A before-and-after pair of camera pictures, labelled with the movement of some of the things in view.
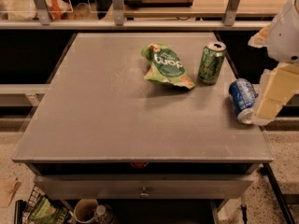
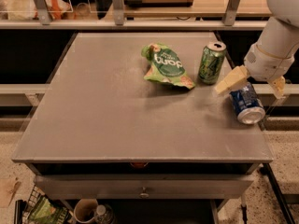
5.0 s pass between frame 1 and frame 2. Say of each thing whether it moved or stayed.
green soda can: stayed
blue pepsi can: stayed
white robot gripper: moved
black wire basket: stayed
